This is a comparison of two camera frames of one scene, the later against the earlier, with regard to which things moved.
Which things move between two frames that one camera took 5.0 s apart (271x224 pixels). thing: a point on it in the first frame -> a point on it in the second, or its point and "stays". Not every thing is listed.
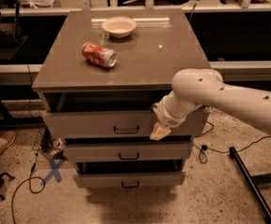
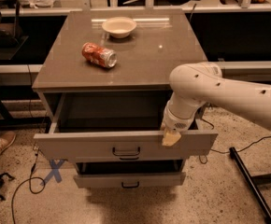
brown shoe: [2, 141] stays
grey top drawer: [120, 123] -> [117, 142]
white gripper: [166, 116] -> [176, 122]
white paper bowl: [119, 26] stays
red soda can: [103, 57] stays
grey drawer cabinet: [97, 81] stays
